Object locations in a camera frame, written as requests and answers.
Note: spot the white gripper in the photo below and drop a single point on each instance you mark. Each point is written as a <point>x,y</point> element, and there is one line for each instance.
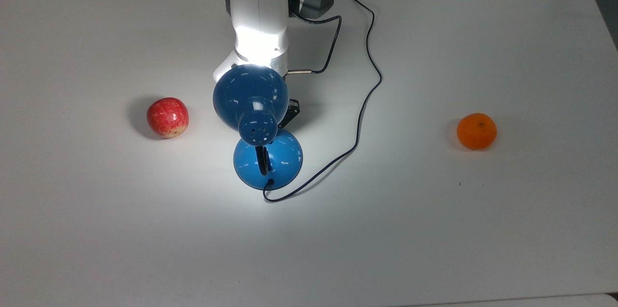
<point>280,63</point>

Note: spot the blue desk lamp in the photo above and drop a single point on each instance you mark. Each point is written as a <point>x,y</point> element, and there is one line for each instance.
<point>251,94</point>

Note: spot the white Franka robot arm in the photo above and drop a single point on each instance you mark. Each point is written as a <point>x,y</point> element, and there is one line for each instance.
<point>258,7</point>

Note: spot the deep red apple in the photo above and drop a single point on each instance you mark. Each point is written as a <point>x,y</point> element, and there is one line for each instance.
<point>167,117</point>

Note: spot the orange mandarin fruit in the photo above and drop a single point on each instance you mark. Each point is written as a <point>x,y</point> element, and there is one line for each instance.
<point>476,131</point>

